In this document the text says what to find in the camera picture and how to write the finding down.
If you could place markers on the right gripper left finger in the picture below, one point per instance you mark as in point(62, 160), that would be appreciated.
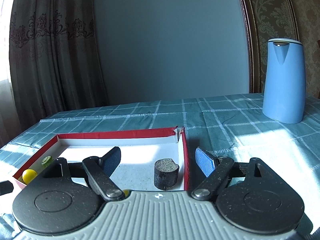
point(99, 170)

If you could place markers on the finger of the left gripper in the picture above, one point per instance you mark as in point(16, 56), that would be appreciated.
point(6, 187)

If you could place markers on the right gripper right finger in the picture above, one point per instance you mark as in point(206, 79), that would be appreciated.
point(216, 170)

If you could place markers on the yellow tomato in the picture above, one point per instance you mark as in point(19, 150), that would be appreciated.
point(28, 175)

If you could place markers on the green cucumber chunk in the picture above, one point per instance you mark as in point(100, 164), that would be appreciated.
point(46, 161)

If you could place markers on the green tomato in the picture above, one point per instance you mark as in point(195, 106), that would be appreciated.
point(127, 192)

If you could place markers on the red cardboard tray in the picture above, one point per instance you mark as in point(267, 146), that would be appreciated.
point(127, 157)

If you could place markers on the teal plaid tablecloth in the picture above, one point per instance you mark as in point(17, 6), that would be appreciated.
point(231, 125)

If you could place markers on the blue kettle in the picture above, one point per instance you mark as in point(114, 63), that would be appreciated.
point(285, 84)

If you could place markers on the brown patterned curtain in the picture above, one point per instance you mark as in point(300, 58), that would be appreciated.
point(49, 61)

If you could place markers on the dark wooden door frame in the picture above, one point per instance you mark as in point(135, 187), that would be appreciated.
point(255, 85)

